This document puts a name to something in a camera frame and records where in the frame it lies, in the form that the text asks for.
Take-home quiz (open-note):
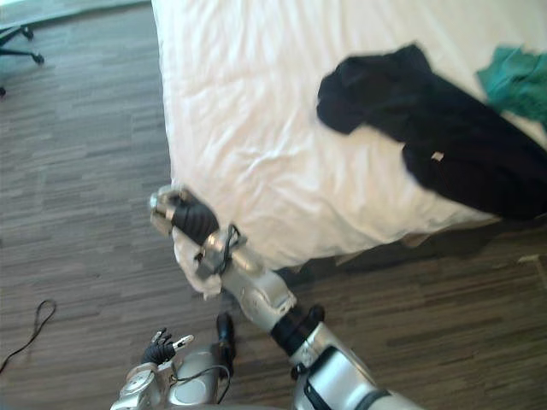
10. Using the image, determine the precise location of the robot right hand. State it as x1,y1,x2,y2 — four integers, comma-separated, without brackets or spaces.
149,184,220,249

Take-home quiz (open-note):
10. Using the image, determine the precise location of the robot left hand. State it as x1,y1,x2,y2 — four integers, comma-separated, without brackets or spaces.
142,327,196,365

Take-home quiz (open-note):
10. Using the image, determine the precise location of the white bed sheet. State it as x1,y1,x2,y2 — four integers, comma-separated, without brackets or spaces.
150,0,547,301

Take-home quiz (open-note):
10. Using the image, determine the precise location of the black cloth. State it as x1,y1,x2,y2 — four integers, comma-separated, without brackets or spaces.
315,42,547,223

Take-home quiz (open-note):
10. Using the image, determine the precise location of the teal cloth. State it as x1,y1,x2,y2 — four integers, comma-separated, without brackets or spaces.
476,42,547,120

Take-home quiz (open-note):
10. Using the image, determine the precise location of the robot dark foot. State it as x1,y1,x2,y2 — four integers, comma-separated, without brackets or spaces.
215,312,238,364

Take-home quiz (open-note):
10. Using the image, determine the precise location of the black office chair base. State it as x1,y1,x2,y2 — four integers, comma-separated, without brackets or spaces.
0,23,46,97

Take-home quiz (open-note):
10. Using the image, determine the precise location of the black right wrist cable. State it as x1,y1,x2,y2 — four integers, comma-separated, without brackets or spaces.
215,223,242,272

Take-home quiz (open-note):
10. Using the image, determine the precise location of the thin black floor cable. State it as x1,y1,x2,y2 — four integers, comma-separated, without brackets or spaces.
0,299,58,373

